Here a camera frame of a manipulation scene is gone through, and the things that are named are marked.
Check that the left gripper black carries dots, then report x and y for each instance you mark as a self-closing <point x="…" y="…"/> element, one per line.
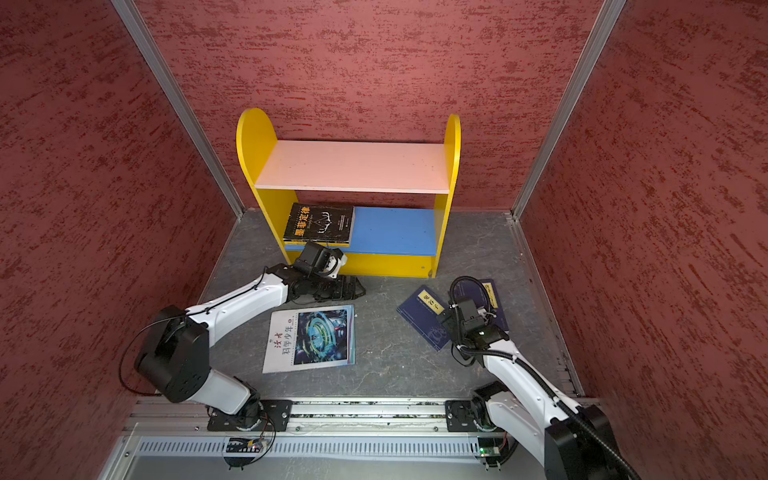
<point x="337" y="294"/>

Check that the navy book with dragon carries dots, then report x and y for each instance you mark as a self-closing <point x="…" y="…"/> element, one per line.
<point x="422" y="310"/>

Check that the black Murphy's law book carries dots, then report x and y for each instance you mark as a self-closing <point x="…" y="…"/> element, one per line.
<point x="329" y="225"/>

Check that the navy book set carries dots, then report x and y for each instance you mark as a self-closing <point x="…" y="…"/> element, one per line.
<point x="491" y="298"/>

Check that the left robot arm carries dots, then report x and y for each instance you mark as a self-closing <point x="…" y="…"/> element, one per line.
<point x="175" y="354"/>

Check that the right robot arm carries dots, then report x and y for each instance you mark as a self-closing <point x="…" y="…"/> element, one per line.
<point x="569" y="440"/>

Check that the white science magazine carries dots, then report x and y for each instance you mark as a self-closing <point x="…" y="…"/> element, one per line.
<point x="311" y="338"/>

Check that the right circuit board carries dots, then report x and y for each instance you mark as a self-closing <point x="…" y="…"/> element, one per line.
<point x="493" y="449"/>

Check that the circuit board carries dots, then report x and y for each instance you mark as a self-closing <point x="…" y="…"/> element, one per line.
<point x="246" y="446"/>
<point x="493" y="449"/>

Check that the left circuit board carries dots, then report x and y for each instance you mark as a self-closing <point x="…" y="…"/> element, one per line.
<point x="246" y="446"/>

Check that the left corner aluminium profile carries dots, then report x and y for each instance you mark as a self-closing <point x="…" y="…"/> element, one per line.
<point x="133" y="21"/>

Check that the corner aluminium profile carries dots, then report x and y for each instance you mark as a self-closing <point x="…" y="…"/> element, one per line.
<point x="603" y="26"/>
<point x="133" y="21"/>

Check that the right corner aluminium profile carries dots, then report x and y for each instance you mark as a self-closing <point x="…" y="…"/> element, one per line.
<point x="603" y="26"/>

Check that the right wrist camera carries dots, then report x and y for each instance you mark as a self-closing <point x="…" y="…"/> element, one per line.
<point x="469" y="314"/>

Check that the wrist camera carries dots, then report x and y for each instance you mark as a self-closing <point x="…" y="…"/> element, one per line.
<point x="319" y="260"/>
<point x="469" y="314"/>

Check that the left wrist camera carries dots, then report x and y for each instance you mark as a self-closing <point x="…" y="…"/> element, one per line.
<point x="319" y="260"/>

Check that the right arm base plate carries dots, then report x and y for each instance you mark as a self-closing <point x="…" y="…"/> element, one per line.
<point x="468" y="416"/>

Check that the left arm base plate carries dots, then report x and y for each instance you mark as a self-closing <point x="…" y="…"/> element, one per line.
<point x="254" y="416"/>

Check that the slotted cable duct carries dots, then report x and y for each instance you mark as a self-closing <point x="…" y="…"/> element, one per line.
<point x="364" y="448"/>

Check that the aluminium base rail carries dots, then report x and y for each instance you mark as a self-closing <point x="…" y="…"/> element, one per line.
<point x="309" y="416"/>

